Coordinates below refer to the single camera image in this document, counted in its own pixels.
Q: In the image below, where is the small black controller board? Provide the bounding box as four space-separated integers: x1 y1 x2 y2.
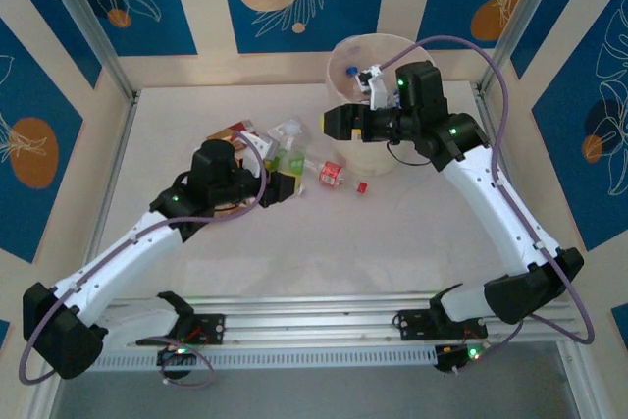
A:
434 342 492 376
156 343 200 381

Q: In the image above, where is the red gold label bottle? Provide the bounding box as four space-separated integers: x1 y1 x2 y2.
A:
205 120 256 165

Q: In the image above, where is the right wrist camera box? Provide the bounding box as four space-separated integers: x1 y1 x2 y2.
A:
356 63 396 110

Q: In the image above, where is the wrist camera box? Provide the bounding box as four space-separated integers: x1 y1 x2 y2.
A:
356 63 396 110
237 128 280 166

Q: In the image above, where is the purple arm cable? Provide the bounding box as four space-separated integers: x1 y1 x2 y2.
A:
380 35 596 376
18 132 271 389

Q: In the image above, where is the white slotted cable duct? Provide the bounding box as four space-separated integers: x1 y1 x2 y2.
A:
92 345 441 374

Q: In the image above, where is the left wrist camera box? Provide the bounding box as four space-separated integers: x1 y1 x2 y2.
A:
237 128 280 166

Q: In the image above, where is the aluminium frame leg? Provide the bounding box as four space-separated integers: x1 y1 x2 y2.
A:
26 369 68 419
556 340 604 419

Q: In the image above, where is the clear bottle white label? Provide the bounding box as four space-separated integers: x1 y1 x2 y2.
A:
266 117 311 151

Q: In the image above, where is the clear bottle green label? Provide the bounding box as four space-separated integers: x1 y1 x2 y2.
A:
264 118 311 184

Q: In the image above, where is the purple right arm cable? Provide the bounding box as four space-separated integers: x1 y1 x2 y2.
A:
380 35 596 376

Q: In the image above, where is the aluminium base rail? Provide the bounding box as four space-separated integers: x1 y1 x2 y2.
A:
41 290 583 354

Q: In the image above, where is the clear bottle red label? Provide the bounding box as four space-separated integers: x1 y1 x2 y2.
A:
302 156 369 194

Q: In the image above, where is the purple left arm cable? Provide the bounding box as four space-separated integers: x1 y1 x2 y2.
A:
18 132 271 389

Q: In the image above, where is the white bin with plastic liner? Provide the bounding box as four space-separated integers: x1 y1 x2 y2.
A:
323 31 443 178

